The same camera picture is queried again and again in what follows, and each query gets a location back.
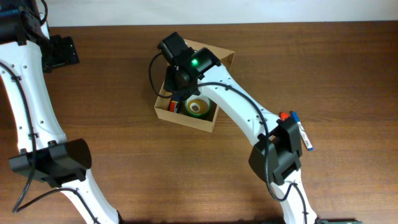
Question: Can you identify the brown cardboard box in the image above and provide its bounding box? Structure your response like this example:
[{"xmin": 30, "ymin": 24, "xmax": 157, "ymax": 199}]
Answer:
[{"xmin": 154, "ymin": 39, "xmax": 235, "ymax": 133}]

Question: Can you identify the red utility knife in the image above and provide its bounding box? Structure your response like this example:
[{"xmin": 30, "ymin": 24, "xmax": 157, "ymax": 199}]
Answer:
[{"xmin": 279, "ymin": 112, "xmax": 290, "ymax": 121}]

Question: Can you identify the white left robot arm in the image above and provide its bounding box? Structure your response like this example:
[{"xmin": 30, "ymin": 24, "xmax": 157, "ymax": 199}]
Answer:
[{"xmin": 1, "ymin": 0, "xmax": 122, "ymax": 223}]

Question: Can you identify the yellow highlighter marker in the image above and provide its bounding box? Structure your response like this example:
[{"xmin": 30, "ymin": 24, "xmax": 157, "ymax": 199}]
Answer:
[{"xmin": 170, "ymin": 96, "xmax": 181, "ymax": 113}]

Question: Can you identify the orange black stapler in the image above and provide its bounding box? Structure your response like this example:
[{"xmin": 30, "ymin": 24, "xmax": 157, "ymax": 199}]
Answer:
[{"xmin": 168, "ymin": 100, "xmax": 182, "ymax": 113}]

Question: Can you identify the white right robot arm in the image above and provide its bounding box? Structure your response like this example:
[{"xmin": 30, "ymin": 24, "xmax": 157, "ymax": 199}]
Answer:
[{"xmin": 157, "ymin": 32, "xmax": 326, "ymax": 223}]

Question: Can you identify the blue whiteboard marker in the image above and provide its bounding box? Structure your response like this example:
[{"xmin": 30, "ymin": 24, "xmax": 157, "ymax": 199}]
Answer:
[{"xmin": 290, "ymin": 111, "xmax": 313, "ymax": 151}]

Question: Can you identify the green tape roll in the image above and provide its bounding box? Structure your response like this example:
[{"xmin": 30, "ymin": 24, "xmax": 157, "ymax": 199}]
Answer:
[{"xmin": 184, "ymin": 95, "xmax": 211, "ymax": 118}]

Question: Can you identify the small yellow tape roll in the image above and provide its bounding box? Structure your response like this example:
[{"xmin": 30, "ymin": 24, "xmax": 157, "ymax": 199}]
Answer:
[{"xmin": 185, "ymin": 99, "xmax": 210, "ymax": 116}]

